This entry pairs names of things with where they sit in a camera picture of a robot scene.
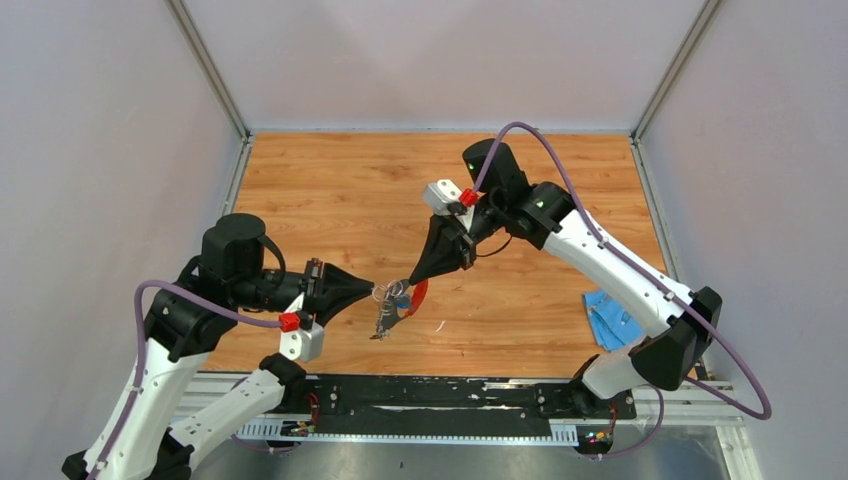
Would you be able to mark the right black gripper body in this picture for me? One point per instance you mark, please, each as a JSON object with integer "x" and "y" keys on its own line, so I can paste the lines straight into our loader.
{"x": 485, "y": 222}

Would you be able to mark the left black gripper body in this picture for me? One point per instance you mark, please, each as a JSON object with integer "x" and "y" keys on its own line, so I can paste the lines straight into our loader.
{"x": 310, "y": 284}

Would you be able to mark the red handled metal key holder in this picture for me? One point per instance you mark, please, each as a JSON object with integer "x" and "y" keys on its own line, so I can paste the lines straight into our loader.
{"x": 386, "y": 321}

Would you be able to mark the blue tag key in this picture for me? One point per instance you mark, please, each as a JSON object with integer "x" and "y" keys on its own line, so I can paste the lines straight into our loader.
{"x": 398, "y": 304}

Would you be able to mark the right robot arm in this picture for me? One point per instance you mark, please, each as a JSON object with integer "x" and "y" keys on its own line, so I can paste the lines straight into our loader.
{"x": 545, "y": 215}

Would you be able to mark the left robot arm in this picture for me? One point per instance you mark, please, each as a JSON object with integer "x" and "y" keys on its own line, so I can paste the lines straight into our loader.
{"x": 226, "y": 284}

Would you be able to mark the blue cloth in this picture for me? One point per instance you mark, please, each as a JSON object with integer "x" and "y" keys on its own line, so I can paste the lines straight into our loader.
{"x": 612, "y": 327}

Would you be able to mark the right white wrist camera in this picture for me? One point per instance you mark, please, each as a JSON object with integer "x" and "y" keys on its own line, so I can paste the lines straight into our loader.
{"x": 445, "y": 200}

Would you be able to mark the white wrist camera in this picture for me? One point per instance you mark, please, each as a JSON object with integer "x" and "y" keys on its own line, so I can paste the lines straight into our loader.
{"x": 445, "y": 200}
{"x": 301, "y": 337}

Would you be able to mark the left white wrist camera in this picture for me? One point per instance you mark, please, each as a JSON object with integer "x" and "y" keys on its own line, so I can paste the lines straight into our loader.
{"x": 301, "y": 337}

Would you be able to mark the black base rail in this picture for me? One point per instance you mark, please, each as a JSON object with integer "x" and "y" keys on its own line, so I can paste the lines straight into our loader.
{"x": 440, "y": 410}

